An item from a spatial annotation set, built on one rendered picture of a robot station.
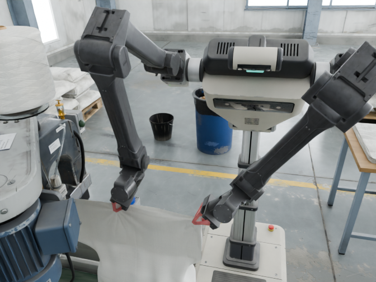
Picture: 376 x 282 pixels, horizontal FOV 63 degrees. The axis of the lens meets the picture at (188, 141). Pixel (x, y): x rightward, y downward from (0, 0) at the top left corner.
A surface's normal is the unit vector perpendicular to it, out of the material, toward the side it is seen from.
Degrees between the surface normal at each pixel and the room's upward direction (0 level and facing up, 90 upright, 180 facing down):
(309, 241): 0
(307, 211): 0
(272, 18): 90
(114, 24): 40
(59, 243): 90
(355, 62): 57
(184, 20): 90
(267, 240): 0
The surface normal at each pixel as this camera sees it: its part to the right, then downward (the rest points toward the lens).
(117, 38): 0.95, 0.20
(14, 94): 0.47, 0.37
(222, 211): -0.45, 0.26
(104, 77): -0.29, 0.75
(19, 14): -0.24, 0.48
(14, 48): 0.72, 0.32
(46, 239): 0.18, 0.48
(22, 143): -0.03, -0.87
